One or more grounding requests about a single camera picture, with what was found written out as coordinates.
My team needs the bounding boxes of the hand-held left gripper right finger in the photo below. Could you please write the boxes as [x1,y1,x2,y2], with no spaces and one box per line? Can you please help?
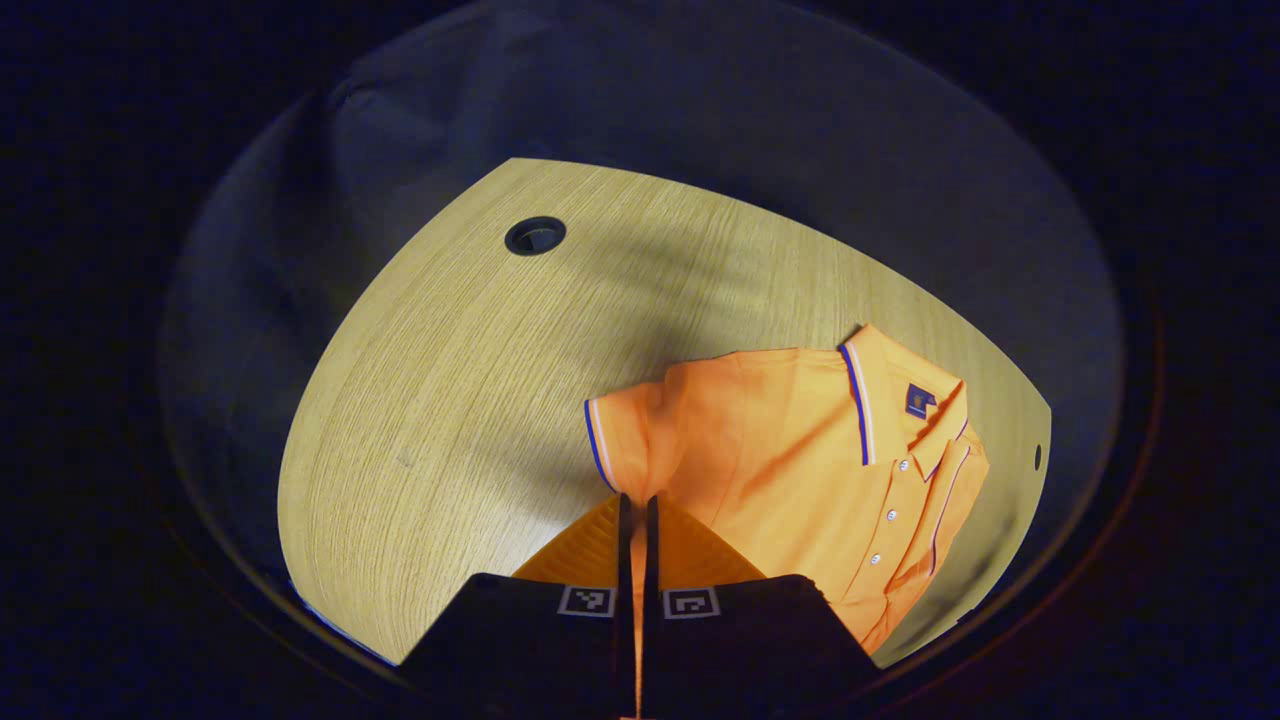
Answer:
[643,494,881,716]

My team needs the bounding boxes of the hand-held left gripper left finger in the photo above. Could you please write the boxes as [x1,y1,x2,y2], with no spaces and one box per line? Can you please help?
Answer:
[398,493,637,716]

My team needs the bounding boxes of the orange T-shirt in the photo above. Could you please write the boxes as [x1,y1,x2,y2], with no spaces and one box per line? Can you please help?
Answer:
[584,323,991,656]

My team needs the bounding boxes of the black backdrop cloth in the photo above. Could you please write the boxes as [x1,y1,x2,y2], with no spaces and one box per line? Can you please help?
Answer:
[158,0,1126,641]

